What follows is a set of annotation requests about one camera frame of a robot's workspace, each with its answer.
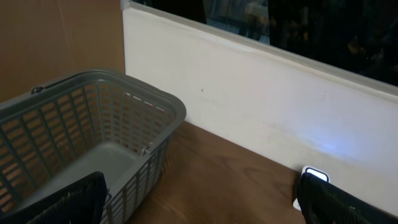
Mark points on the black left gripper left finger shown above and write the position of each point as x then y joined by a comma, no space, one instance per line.
81,202

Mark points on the grey plastic mesh basket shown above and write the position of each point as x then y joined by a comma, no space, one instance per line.
92,121

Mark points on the dark glass window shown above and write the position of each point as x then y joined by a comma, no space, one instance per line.
355,35

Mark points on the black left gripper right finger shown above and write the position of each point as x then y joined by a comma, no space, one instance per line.
323,203

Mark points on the brown cardboard panel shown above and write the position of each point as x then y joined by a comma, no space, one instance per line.
47,39

